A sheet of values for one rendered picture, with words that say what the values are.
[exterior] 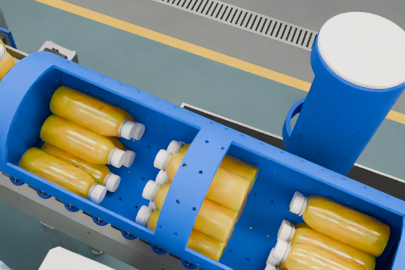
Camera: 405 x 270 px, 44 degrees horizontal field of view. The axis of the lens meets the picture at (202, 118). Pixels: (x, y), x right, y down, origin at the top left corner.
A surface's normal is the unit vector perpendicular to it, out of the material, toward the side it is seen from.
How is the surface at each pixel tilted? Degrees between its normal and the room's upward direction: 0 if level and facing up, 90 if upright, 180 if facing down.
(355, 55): 0
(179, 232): 63
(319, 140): 90
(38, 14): 0
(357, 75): 0
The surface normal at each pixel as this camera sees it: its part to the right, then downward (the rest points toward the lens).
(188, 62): 0.07, -0.55
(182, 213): -0.25, 0.14
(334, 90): -0.66, 0.60
